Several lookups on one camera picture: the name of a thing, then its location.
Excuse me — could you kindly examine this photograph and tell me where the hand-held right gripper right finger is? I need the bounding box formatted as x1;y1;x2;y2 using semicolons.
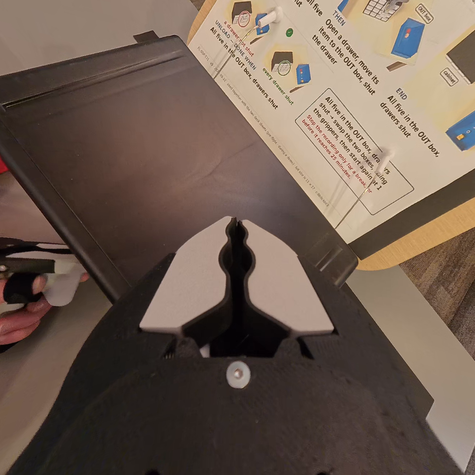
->
238;219;335;357

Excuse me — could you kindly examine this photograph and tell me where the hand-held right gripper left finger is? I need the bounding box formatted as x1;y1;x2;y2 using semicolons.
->
140;216;238;359

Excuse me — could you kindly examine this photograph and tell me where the black drawer cabinet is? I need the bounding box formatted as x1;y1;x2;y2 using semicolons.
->
0;34;358;303

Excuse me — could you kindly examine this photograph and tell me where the person's left hand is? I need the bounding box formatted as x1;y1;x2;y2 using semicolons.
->
0;273;91;346

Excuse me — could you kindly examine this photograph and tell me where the printed instruction sheet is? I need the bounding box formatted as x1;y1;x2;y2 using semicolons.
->
187;0;475;245

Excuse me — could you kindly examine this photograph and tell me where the white clip wire holder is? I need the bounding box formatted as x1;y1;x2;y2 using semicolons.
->
334;148;396;229
212;7;284;80

